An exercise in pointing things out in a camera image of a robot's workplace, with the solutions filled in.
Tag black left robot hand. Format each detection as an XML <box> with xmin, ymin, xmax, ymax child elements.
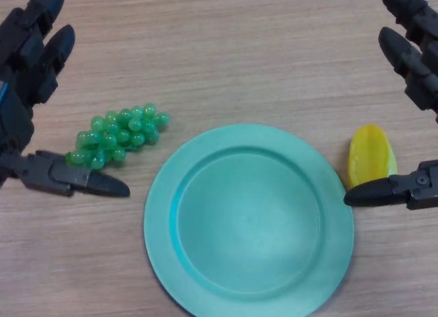
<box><xmin>0</xmin><ymin>0</ymin><xmax>131</xmax><ymax>198</ymax></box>

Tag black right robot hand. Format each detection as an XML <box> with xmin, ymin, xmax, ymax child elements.
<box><xmin>343</xmin><ymin>0</ymin><xmax>438</xmax><ymax>211</ymax></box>

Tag green grape bunch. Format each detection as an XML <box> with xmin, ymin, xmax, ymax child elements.
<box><xmin>64</xmin><ymin>102</ymin><xmax>171</xmax><ymax>170</ymax></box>

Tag green round plate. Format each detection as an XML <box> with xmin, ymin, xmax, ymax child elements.
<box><xmin>143</xmin><ymin>123</ymin><xmax>355</xmax><ymax>317</ymax></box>

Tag yellow starfruit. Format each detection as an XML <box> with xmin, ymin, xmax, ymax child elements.
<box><xmin>348</xmin><ymin>123</ymin><xmax>399</xmax><ymax>189</ymax></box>

